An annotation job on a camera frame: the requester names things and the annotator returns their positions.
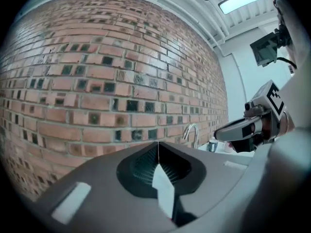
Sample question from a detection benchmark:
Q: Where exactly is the white sink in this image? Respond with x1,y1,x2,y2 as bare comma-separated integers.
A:
197,145,256,166

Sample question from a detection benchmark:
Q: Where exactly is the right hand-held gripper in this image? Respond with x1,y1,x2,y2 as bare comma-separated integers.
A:
214,80,286,153

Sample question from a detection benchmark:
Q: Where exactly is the person's right forearm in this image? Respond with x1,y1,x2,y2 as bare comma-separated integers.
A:
279,110,296,133

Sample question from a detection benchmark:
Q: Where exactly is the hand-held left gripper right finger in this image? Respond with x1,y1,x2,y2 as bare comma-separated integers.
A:
158,141,254,228

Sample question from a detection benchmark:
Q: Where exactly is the chrome faucet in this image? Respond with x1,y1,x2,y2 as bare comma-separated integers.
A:
182,123,200,149

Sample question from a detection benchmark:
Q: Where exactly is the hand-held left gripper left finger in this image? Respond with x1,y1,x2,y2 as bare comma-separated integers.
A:
36,141,176,233

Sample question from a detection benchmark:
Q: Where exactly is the black display device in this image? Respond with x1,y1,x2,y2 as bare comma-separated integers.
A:
250,32,279,68

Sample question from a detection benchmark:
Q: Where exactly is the person's beige shirt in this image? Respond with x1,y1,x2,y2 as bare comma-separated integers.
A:
272,0,311,131

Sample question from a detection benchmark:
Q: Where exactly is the black device mount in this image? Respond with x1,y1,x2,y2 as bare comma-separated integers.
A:
273,27,293,49

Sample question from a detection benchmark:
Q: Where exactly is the rectangular ceiling light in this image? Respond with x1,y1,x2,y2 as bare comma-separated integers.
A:
218,0,274,15

